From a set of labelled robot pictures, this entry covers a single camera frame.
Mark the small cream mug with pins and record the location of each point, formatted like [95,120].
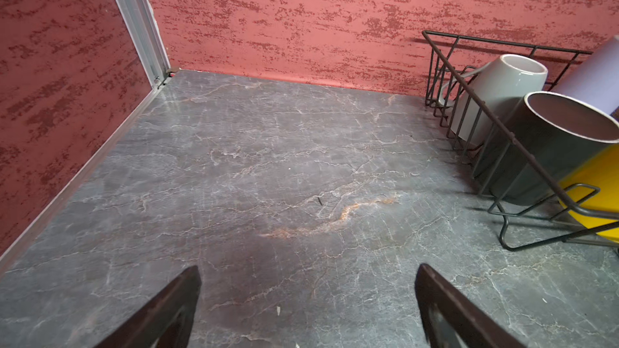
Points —
[501,84]

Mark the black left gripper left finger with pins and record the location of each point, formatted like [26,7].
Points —
[166,320]

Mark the black mug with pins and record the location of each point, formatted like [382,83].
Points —
[561,133]

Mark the yellow mug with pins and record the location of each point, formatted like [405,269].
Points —
[601,172]

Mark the black wire dish rack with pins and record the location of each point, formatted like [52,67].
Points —
[453,64]

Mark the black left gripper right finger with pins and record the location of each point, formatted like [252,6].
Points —
[449,319]

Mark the left aluminium corner post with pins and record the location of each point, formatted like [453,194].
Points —
[139,18]

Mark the lilac plastic cup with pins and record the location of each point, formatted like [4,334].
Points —
[595,81]

